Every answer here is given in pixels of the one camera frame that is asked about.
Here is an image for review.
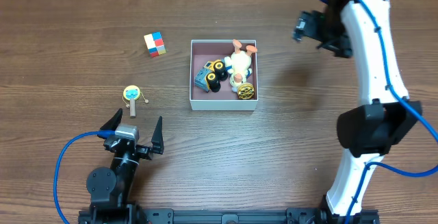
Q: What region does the plush duck toy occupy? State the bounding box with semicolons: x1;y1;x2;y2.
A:
224;39;258;92

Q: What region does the blue cable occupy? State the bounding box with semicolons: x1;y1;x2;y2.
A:
289;0;438;224
53;130;116;224

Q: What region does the right blue cable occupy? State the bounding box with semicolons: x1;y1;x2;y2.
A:
289;0;438;224

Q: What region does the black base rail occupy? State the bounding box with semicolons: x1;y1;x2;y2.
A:
77;208;380;224

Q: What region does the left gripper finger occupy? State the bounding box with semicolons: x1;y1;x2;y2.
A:
100;108;123;131
151;116;164;155

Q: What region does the wooden cat rattle drum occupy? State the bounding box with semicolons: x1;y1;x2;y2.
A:
123;85;149;118

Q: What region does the white box, maroon inside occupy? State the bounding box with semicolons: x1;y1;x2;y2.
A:
190;40;258;111

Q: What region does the left blue cable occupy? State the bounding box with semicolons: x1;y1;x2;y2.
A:
53;130;116;224

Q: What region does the multicolour puzzle cube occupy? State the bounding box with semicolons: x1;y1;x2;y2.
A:
144;32;166;57

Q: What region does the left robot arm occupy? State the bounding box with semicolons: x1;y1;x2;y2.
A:
78;109;164;224

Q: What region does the yellow grey toy truck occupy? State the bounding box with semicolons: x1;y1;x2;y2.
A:
194;59;228;92

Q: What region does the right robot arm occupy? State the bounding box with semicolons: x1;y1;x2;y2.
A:
294;0;422;223

